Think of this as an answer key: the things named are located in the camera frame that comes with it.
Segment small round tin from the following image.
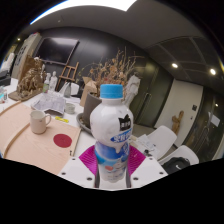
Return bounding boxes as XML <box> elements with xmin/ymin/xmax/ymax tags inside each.
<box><xmin>64</xmin><ymin>102</ymin><xmax>77</xmax><ymax>115</ymax></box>

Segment stack of papers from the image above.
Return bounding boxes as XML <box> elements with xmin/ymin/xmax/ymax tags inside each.
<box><xmin>134</xmin><ymin>133</ymin><xmax>159</xmax><ymax>156</ymax></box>

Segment white ceramic mug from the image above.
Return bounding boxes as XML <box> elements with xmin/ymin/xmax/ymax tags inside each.
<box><xmin>29</xmin><ymin>109</ymin><xmax>53</xmax><ymax>135</ymax></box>

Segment dried plant in grey pot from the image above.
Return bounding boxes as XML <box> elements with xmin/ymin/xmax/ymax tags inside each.
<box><xmin>79</xmin><ymin>46</ymin><xmax>144</xmax><ymax>127</ymax></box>

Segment wooden figure sculpture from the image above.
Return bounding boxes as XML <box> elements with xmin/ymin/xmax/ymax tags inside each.
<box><xmin>171</xmin><ymin>110</ymin><xmax>185</xmax><ymax>136</ymax></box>

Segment flat round red coaster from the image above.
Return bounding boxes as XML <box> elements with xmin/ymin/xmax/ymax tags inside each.
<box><xmin>53</xmin><ymin>133</ymin><xmax>73</xmax><ymax>149</ymax></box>

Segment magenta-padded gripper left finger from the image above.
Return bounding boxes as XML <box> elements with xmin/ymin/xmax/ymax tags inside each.
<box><xmin>57</xmin><ymin>144</ymin><xmax>101</xmax><ymax>190</ymax></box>

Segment small white figurine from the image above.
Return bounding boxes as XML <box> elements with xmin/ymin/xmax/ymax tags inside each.
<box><xmin>48</xmin><ymin>70</ymin><xmax>58</xmax><ymax>93</ymax></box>

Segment white blue-capped drink bottle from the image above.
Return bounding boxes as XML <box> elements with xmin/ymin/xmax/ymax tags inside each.
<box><xmin>89</xmin><ymin>83</ymin><xmax>135</xmax><ymax>184</ymax></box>

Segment grey plant saucer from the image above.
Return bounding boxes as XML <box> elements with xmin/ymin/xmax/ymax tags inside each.
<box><xmin>75</xmin><ymin>112</ymin><xmax>93</xmax><ymax>134</ymax></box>

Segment long ceiling light panel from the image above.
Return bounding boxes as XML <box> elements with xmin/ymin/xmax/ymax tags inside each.
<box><xmin>29</xmin><ymin>0</ymin><xmax>138</xmax><ymax>26</ymax></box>

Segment printed newspaper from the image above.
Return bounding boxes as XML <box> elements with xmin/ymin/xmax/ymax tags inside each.
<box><xmin>31</xmin><ymin>92</ymin><xmax>67</xmax><ymax>115</ymax></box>

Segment grey spray bottle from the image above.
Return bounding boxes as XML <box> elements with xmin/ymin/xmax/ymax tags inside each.
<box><xmin>63</xmin><ymin>82</ymin><xmax>73</xmax><ymax>99</ymax></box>

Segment round ceiling spotlights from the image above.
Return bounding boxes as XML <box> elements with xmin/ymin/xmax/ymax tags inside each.
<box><xmin>170</xmin><ymin>61</ymin><xmax>218</xmax><ymax>77</ymax></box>

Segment white cabinet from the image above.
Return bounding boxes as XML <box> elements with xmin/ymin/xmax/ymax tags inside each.
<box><xmin>11</xmin><ymin>33</ymin><xmax>43</xmax><ymax>79</ymax></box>

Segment light wooden board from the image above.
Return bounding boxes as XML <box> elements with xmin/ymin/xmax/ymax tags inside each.
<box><xmin>0</xmin><ymin>101</ymin><xmax>82</xmax><ymax>176</ymax></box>

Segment green-labelled bottle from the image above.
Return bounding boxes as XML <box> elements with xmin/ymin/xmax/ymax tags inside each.
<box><xmin>42</xmin><ymin>73</ymin><xmax>51</xmax><ymax>94</ymax></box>

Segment wooden easel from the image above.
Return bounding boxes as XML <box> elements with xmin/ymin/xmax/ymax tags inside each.
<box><xmin>56</xmin><ymin>61</ymin><xmax>80</xmax><ymax>92</ymax></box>

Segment small yellow strip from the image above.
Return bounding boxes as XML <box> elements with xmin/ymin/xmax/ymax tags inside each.
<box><xmin>54</xmin><ymin>115</ymin><xmax>70</xmax><ymax>124</ymax></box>

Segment dark double door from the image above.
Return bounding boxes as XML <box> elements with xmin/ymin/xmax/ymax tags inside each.
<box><xmin>129</xmin><ymin>61</ymin><xmax>174</xmax><ymax>128</ymax></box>

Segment dark wall screen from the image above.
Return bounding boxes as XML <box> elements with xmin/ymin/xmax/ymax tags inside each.
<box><xmin>34</xmin><ymin>36</ymin><xmax>80</xmax><ymax>65</ymax></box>

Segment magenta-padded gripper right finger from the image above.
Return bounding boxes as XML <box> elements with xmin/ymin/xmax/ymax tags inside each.
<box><xmin>125</xmin><ymin>144</ymin><xmax>169</xmax><ymax>190</ymax></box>

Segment black desk device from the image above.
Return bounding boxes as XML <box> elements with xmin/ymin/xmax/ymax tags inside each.
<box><xmin>0</xmin><ymin>69</ymin><xmax>13</xmax><ymax>87</ymax></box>

